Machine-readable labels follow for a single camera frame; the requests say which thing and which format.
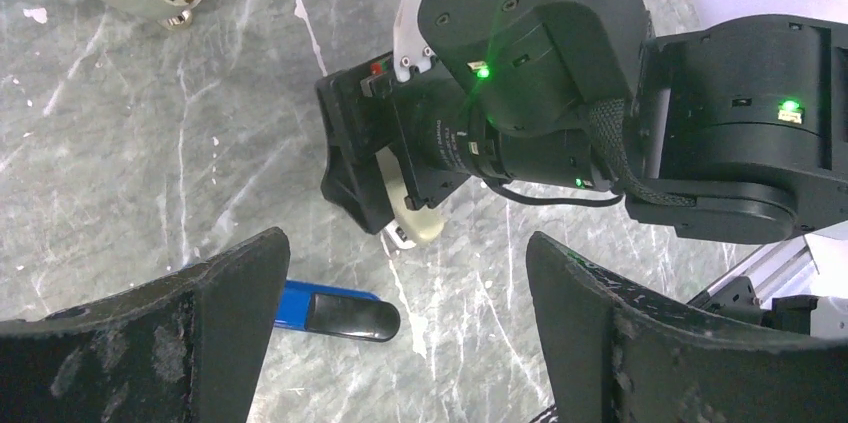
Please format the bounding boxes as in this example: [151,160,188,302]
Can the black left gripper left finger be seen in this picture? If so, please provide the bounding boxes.
[1,227,290,422]

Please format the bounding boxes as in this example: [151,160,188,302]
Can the beige olive stapler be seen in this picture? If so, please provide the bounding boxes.
[376,146,446,252]

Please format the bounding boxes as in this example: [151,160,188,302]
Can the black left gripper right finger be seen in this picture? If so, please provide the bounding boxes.
[526,232,847,422]

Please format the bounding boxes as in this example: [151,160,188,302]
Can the aluminium frame rail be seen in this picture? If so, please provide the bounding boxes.
[689,234,847,343]

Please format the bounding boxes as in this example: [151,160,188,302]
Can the blue black stapler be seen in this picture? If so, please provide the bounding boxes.
[274,280,401,343]

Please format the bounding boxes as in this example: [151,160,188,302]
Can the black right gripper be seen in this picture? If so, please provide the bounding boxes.
[316,53,504,235]

